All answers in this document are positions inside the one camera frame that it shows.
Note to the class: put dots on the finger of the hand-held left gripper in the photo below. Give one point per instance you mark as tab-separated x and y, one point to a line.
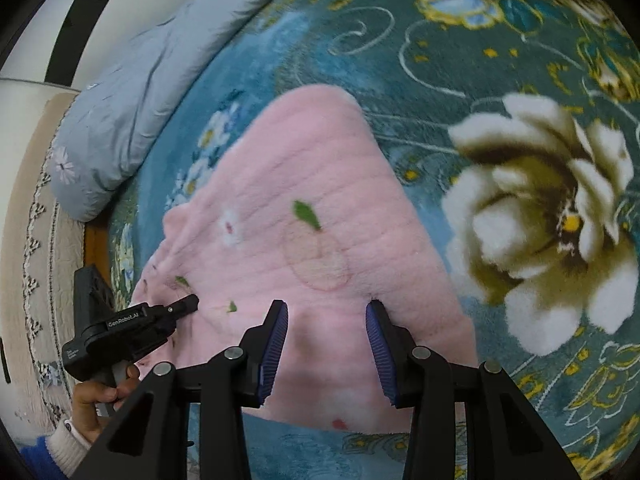
184	306

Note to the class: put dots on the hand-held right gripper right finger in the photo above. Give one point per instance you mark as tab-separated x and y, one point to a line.
380	347

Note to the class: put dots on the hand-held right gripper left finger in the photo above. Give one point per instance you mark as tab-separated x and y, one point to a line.
272	352

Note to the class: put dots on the pink printed fleece garment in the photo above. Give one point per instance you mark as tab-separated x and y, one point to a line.
325	185

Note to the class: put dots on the person's left forearm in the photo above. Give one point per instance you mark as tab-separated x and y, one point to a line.
65	445

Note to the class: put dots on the person's left hand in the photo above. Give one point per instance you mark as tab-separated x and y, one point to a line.
95	410

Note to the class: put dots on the beige lace-trimmed bed sheet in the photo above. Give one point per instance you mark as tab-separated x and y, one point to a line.
35	195

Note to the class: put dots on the grey floral pillow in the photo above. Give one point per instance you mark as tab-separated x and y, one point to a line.
150	85

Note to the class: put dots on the white padded headboard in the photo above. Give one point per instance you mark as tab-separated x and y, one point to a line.
35	35

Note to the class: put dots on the teal floral plush blanket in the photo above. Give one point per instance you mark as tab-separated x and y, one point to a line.
450	40

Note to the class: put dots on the brown wooden bed frame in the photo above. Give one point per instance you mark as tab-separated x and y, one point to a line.
95	247

